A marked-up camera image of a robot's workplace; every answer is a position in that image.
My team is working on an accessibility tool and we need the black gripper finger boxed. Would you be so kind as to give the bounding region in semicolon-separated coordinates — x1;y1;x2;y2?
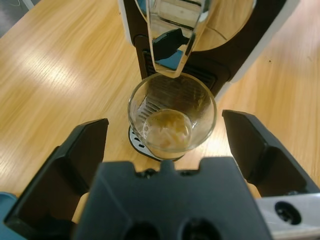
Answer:
221;109;320;200
3;117;110;237

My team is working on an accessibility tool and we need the clear drinking glass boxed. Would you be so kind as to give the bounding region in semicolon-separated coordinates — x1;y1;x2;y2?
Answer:
127;72;218;154

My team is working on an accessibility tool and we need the white capsule coffee machine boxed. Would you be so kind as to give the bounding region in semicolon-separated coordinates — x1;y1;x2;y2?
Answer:
117;0;301;106

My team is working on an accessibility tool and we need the teal plastic serving tray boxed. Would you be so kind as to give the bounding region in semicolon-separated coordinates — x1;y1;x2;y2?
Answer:
0;191;18;240

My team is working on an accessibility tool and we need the metal drip tray grate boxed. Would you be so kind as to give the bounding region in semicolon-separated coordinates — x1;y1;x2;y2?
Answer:
128;124;187;163

